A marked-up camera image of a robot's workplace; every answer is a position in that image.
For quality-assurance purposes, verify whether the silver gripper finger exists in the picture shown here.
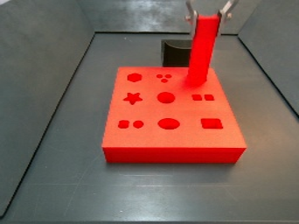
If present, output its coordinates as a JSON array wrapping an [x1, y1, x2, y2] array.
[[217, 0, 238, 35], [184, 0, 197, 36]]

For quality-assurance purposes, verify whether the red shape-sorter block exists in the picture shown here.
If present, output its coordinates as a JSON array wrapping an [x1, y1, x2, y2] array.
[[101, 67, 246, 164]]

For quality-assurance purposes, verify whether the red arch peg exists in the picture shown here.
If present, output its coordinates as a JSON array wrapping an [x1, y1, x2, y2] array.
[[186, 14, 220, 87]]

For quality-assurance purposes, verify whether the dark grey arch holder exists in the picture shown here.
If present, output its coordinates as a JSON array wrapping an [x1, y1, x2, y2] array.
[[161, 39, 192, 67]]

